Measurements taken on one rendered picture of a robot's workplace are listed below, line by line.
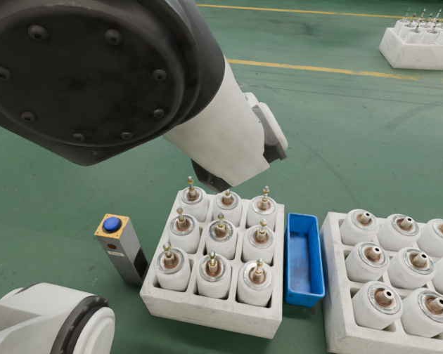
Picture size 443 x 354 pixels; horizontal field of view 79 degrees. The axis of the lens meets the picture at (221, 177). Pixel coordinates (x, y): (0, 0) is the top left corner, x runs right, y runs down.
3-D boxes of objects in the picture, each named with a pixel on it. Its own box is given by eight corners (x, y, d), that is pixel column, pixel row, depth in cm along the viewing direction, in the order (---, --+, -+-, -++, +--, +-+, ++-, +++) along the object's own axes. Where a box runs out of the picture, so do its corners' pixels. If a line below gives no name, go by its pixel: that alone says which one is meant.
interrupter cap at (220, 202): (212, 207, 87) (212, 206, 86) (219, 190, 92) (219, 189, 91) (235, 213, 85) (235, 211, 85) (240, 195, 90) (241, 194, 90)
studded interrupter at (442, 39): (438, 60, 208) (460, 22, 189) (425, 56, 214) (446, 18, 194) (444, 57, 212) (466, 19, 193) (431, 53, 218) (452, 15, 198)
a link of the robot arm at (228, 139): (305, 175, 39) (264, 73, 20) (228, 215, 42) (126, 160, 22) (271, 119, 44) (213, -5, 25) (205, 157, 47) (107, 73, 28)
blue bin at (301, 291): (315, 311, 88) (325, 297, 79) (281, 305, 89) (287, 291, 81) (309, 233, 109) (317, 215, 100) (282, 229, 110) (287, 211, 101)
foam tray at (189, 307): (272, 339, 82) (281, 321, 69) (150, 315, 87) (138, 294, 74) (276, 232, 109) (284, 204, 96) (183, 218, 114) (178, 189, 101)
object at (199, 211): (197, 241, 98) (193, 212, 85) (178, 227, 102) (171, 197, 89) (214, 225, 103) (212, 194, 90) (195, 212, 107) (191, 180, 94)
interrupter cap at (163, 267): (167, 280, 70) (167, 279, 69) (151, 260, 74) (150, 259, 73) (190, 262, 74) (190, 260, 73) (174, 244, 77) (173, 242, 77)
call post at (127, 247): (143, 286, 94) (118, 239, 71) (124, 283, 94) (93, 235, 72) (150, 267, 98) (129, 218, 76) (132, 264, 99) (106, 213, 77)
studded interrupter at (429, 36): (427, 56, 213) (448, 18, 194) (422, 60, 209) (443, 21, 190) (415, 53, 218) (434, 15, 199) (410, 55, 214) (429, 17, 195)
